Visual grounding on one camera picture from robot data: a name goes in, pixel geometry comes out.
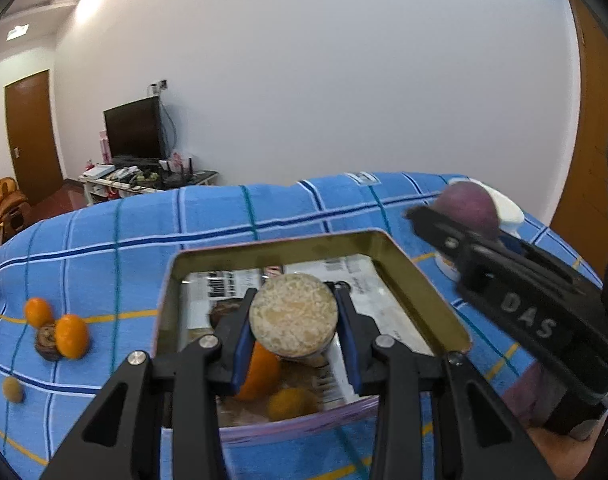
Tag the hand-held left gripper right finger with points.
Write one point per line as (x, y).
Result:
(351, 355)

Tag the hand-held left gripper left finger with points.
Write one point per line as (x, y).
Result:
(241, 355)

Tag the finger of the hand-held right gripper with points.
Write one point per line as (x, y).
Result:
(443, 237)
(548, 260)

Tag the large orange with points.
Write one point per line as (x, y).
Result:
(264, 375)

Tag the round purple radish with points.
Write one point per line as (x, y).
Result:
(471, 207)

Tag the cut sugarcane piece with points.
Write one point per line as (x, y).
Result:
(294, 310)
(223, 316)

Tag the brown longan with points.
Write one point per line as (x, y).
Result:
(294, 404)
(12, 390)

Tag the pink tin box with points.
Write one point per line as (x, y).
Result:
(284, 430)

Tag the small orange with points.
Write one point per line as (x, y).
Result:
(39, 311)
(73, 336)

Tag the dark brown mangosteen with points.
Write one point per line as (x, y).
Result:
(46, 346)

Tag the person's right forearm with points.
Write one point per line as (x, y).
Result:
(528, 395)

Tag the white printed mug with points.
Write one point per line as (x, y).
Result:
(508, 212)

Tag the printed paper liner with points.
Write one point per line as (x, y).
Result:
(383, 290)

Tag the brown wooden door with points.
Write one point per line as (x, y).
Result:
(588, 110)
(34, 130)

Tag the black wifi router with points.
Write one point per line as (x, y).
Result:
(176, 167)

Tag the white television stand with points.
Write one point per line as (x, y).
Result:
(104, 187)

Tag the white flat box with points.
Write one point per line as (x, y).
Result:
(98, 170)

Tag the pink gift bag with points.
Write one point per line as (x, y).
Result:
(105, 144)

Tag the black flat television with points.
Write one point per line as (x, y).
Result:
(134, 127)

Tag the orange leather sofa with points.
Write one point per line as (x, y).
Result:
(4, 200)

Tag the recessed ceiling light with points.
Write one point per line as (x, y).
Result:
(17, 32)

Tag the wall power socket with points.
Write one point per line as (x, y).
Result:
(158, 86)

